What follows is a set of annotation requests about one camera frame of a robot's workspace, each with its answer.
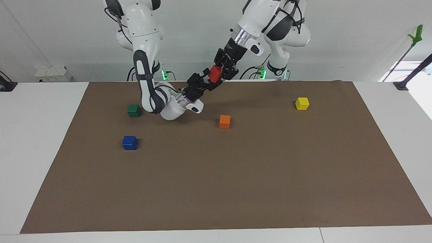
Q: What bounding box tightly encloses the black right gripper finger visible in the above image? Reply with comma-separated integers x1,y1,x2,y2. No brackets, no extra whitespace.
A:
187,69,211,86
199,80,222,97

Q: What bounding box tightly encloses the red wooden block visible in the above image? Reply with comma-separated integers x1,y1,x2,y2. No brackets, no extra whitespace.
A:
209,65,223,83

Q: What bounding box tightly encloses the yellow wooden block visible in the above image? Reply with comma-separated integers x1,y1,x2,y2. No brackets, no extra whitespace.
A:
295,97,310,111

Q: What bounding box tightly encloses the blue wooden block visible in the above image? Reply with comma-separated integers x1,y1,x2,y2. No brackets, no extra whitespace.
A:
122,136,138,151

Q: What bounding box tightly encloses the brown paper mat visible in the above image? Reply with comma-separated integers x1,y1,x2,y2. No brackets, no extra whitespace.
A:
20,80,432,234

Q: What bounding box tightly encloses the white box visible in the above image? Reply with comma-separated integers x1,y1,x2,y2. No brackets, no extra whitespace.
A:
35,65,73,82

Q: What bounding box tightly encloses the black clamp stand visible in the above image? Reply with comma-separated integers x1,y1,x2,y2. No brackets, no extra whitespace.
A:
393,53,432,91

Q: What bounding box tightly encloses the green-tipped thin pole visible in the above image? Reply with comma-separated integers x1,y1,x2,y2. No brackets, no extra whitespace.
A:
381,24,424,82

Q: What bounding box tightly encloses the black table clamp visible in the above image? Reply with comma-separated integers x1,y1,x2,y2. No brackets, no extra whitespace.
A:
0,71,18,92

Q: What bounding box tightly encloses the black left base cable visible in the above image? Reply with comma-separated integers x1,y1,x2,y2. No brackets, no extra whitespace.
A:
240,52,272,80

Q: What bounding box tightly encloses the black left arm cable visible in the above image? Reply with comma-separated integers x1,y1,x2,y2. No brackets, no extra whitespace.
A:
277,0,306,34

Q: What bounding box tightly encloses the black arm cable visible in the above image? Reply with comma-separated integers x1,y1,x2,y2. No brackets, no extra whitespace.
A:
104,7,133,44
277,0,306,34

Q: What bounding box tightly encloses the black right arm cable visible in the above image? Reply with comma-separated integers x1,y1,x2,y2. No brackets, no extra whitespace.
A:
104,7,133,44

